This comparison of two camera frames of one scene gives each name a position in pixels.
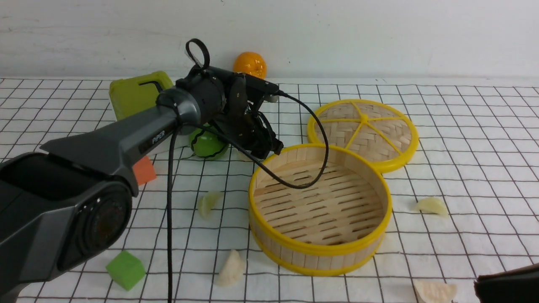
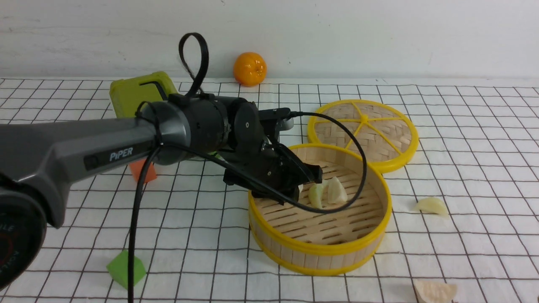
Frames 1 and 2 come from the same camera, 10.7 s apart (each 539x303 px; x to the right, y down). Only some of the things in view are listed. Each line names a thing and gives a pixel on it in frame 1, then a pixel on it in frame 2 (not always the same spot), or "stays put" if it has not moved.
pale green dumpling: x=208 y=202 to x=315 y=193
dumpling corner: x=436 y=292 stays put
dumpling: x=432 y=205 stays put
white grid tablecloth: x=466 y=204 stays put
